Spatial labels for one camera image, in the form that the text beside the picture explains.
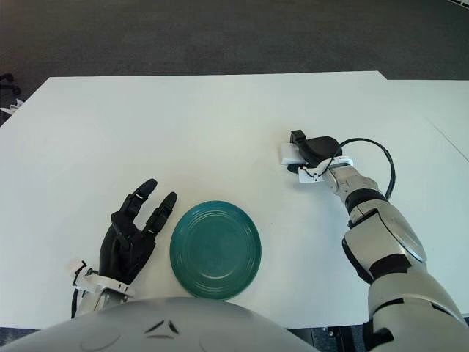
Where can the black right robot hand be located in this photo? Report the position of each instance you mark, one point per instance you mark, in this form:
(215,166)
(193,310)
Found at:
(320,148)

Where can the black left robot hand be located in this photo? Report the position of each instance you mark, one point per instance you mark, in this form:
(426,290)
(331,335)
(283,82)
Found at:
(121,253)

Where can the white square charger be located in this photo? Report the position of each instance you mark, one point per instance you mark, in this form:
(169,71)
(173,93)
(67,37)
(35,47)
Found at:
(289,154)

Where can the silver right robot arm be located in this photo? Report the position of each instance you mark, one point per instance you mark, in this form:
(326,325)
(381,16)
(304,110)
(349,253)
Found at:
(395,234)

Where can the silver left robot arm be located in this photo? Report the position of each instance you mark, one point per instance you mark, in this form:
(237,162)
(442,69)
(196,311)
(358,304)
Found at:
(95,282)

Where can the green round plate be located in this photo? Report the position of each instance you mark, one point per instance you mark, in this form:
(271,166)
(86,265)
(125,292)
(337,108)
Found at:
(216,253)

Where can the grey robot torso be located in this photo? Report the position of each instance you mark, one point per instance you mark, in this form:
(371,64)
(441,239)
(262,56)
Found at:
(146,330)

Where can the black office chair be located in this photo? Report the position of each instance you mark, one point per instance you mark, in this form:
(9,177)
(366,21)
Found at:
(7,88)

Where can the black table leg bracket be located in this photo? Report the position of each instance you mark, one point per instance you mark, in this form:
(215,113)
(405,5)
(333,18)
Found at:
(331,337)

